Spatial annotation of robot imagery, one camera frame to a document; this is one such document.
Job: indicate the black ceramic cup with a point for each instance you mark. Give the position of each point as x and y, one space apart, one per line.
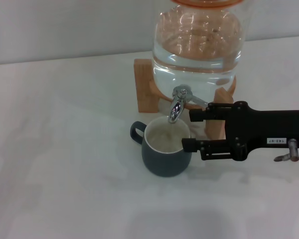
164 161

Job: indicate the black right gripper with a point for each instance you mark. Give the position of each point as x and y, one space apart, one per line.
254 129

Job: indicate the chrome faucet with lever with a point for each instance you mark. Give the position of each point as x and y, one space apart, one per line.
175 109

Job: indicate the clear glass water dispenser jar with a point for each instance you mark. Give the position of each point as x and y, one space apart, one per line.
196 49

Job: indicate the wooden dispenser stand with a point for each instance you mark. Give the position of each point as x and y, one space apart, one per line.
145 87

